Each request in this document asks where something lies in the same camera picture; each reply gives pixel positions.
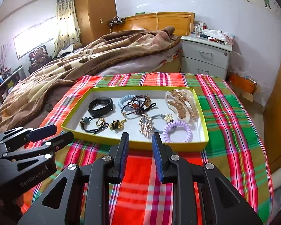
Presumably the purple spiral hair tie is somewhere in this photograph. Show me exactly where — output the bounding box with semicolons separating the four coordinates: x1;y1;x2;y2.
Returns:
162;120;194;144

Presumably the brown paw print blanket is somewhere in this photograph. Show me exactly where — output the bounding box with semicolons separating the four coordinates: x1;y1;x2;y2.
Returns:
0;26;181;133

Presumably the gold ring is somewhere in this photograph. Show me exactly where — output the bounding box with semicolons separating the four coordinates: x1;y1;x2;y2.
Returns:
95;117;107;128

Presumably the wooden wardrobe left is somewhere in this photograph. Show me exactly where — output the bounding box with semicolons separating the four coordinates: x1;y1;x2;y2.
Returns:
74;0;117;46

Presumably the left hand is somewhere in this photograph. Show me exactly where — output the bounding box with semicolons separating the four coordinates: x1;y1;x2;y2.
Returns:
0;195;24;224

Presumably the orange wooden stool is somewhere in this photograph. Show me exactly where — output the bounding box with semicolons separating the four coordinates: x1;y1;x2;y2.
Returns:
228;73;257;95

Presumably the black gold charm scrunchie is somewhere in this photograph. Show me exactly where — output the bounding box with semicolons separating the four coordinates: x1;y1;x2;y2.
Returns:
108;119;126;131

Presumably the teddy bear picture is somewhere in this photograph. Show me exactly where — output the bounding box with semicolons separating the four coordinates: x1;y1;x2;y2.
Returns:
28;45;50;69

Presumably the black fitness band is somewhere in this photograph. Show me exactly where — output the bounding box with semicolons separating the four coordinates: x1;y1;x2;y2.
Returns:
88;97;114;116

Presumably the yellow-green cardboard tray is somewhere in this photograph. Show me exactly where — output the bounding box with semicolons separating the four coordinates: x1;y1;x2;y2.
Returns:
61;86;209;152

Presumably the clear beige hair claw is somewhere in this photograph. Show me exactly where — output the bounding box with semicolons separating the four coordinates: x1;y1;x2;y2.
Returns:
164;89;199;123

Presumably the clutter on cabinet top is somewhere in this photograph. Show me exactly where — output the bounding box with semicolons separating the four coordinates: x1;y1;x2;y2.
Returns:
190;22;235;45

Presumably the spotted curtain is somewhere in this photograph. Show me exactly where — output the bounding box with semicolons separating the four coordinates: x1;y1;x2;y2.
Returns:
52;0;81;58

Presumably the dark beaded bracelet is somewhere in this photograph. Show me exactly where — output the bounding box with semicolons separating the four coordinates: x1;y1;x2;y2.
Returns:
121;94;157;116

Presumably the grey bedside cabinet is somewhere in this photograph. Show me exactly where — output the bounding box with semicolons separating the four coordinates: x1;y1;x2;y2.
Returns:
181;36;232;80

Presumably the grey flower hair tie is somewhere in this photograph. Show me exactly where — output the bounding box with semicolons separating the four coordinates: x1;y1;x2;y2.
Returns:
149;113;175;134

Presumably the wooden headboard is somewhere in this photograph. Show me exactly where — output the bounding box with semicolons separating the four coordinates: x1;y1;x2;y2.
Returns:
111;12;195;36

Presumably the rose gold hair clip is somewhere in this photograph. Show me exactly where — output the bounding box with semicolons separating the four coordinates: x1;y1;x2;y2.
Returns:
138;114;153;138

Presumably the black bead hair tie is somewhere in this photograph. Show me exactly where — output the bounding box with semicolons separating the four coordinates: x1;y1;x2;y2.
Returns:
79;115;110;135

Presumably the plaid red green cloth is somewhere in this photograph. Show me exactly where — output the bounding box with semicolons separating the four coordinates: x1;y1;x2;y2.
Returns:
29;73;273;224

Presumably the blue spiral hair tie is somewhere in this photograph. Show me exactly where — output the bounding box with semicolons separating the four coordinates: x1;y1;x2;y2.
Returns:
117;94;138;111

